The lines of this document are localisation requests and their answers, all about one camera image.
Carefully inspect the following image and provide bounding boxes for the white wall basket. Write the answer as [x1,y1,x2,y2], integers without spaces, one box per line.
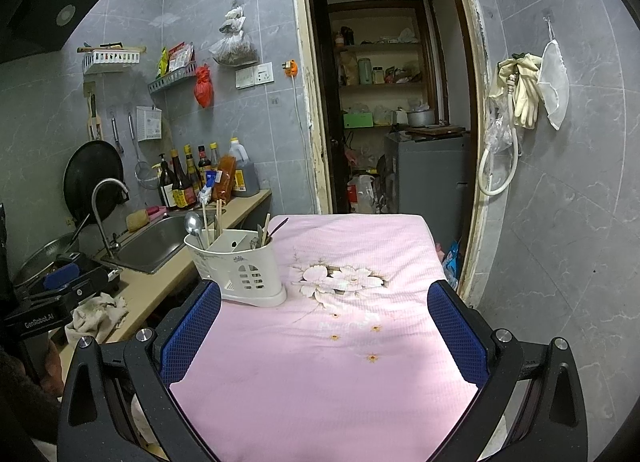
[82,49,141,75]

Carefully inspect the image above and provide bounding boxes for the steel wok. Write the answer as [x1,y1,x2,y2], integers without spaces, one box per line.
[12,234,81,287]

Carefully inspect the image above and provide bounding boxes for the clear plastic bag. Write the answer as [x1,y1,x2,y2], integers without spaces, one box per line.
[484,106,516,155]

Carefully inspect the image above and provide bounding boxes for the red food packets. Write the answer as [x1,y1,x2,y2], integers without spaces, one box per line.
[387,66,423,84]

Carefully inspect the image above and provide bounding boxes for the red white seasoning packet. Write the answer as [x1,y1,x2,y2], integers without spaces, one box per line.
[167,42,196,73]

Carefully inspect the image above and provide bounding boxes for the yellow cap sauce bottle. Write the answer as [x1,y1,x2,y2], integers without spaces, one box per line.
[182,144,200,205]

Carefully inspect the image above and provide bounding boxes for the white hose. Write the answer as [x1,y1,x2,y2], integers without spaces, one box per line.
[477,72,521,197]

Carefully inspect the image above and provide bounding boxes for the steel kitchen sink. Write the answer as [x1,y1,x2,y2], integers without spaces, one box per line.
[100,212,206,275]

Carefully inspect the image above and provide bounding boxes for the red cap sauce bottle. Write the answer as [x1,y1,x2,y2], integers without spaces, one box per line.
[196,145,212,185]

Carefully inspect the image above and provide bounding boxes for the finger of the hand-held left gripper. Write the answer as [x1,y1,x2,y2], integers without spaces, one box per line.
[30,279,108,313]
[30,262,83,300]

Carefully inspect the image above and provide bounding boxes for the grey wall shelf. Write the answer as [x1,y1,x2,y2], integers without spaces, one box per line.
[147,62,197,95]

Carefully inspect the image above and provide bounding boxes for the worn wooden door frame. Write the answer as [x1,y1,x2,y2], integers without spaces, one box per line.
[289,0,488,293]

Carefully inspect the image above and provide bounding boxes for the white plastic utensil basket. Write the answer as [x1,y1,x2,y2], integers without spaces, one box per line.
[184,229,288,307]

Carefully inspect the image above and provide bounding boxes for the person's left hand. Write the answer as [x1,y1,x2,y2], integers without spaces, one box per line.
[42,341,66,395]

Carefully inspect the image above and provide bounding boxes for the black range hood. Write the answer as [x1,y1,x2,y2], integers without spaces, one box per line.
[7,0,121,53]

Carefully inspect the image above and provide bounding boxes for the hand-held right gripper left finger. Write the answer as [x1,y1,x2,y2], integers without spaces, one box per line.
[57,279,223,462]

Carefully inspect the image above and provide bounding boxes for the cream rubber gloves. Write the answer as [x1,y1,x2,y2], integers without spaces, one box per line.
[489,52,543,130]

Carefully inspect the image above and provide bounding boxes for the person's left forearm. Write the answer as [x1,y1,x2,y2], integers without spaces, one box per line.
[0,342,56,448]

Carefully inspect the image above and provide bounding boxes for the black round pan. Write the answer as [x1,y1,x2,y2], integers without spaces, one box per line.
[63,140,125,227]

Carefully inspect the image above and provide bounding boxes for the orange noodle packet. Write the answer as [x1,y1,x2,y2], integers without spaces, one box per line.
[212,155,237,205]

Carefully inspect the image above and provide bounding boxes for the dark soy sauce bottle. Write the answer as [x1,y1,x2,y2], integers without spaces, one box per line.
[170,149,193,209]

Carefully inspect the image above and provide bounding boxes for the blue white packet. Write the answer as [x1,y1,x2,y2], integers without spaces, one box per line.
[197,169,223,207]

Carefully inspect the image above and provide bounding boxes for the brown paper bag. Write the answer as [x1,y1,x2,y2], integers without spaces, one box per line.
[340,52,360,87]

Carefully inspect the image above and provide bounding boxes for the dirty white rag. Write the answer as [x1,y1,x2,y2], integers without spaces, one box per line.
[66,292,130,345]

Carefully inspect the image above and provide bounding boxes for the clear bag of dried goods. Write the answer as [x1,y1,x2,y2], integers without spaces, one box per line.
[208,0,259,67]

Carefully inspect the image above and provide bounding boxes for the wooden storage shelf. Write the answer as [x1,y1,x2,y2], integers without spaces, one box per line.
[327,0,433,130]

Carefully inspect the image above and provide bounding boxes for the white plastic jug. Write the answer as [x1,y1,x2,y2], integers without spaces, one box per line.
[347,174,377,215]

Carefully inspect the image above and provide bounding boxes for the large cooking oil jug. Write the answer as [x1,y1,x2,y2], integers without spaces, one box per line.
[229,138,261,197]

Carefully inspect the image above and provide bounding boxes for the steel mesh strainer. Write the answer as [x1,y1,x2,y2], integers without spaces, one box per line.
[128,113,161,190]

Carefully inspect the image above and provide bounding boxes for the black induction cooker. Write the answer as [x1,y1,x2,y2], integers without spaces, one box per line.
[50,252,123,295]

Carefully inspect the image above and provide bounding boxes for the grey appliance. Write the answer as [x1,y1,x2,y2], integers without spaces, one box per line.
[384,132,473,253]

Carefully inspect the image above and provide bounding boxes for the white hanging box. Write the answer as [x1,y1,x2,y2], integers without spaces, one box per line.
[136,106,164,143]

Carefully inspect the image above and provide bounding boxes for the wooden stick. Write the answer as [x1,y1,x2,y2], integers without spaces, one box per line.
[76,44,147,54]

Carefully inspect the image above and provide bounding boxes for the white power cable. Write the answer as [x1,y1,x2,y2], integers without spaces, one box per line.
[291,76,308,173]

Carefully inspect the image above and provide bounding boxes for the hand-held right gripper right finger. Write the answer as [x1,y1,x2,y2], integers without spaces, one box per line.
[427,279,588,462]

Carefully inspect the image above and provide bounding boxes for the red plastic bag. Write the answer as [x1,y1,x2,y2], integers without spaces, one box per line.
[194,64,213,108]

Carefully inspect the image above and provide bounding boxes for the pink flowered cloth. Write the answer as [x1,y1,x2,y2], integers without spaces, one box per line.
[167,213,493,462]

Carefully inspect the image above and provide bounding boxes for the steel curved faucet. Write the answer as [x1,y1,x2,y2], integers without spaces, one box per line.
[91,178,131,259]

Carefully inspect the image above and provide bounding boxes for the wooden cutting board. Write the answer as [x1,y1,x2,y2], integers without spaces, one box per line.
[405,125,466,139]

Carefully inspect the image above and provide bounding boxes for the wooden knife holder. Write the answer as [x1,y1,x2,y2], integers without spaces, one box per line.
[82,82,105,140]

